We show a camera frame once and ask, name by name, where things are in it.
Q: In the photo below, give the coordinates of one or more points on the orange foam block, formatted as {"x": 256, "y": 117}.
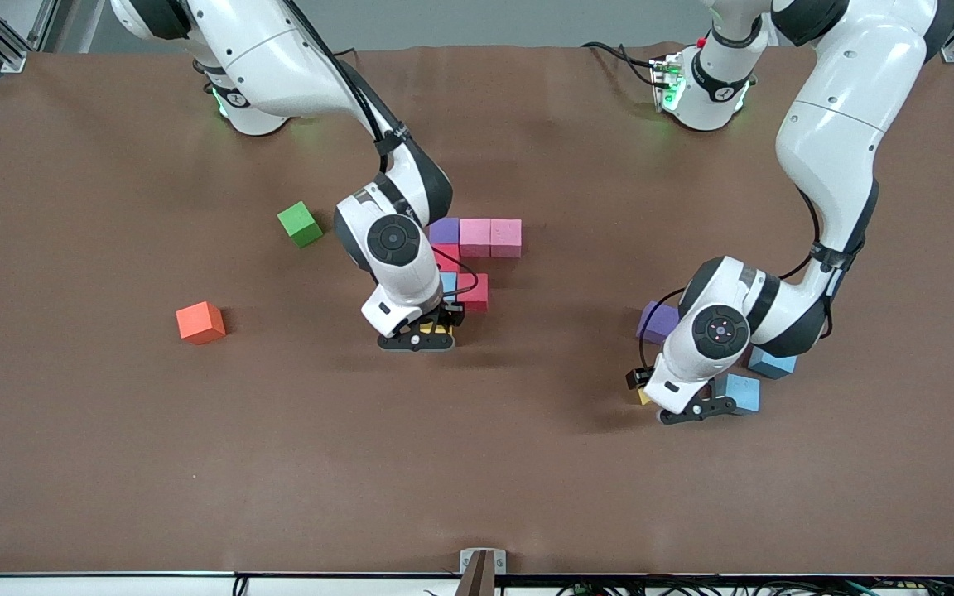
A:
{"x": 200, "y": 322}

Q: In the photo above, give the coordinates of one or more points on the blue foam block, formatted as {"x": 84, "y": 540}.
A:
{"x": 775, "y": 364}
{"x": 449, "y": 283}
{"x": 746, "y": 396}

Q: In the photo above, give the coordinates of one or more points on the purple foam block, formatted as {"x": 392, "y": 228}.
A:
{"x": 445, "y": 231}
{"x": 655, "y": 321}

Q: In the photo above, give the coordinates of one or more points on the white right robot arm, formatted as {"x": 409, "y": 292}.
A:
{"x": 394, "y": 281}

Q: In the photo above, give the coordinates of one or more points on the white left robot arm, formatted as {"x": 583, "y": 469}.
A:
{"x": 841, "y": 124}

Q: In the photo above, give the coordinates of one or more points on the yellow foam block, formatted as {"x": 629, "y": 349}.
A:
{"x": 643, "y": 396}
{"x": 436, "y": 329}

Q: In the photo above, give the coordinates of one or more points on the table cover mat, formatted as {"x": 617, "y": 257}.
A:
{"x": 477, "y": 497}

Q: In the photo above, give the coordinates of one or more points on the red foam block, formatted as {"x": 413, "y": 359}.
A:
{"x": 474, "y": 291}
{"x": 448, "y": 258}

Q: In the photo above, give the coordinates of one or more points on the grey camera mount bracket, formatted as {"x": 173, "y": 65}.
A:
{"x": 483, "y": 571}

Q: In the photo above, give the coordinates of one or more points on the light pink foam block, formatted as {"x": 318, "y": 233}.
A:
{"x": 506, "y": 238}
{"x": 475, "y": 237}

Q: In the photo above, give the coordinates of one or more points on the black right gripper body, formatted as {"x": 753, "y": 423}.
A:
{"x": 452, "y": 314}

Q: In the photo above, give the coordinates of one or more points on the green foam block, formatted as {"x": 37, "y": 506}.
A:
{"x": 301, "y": 225}

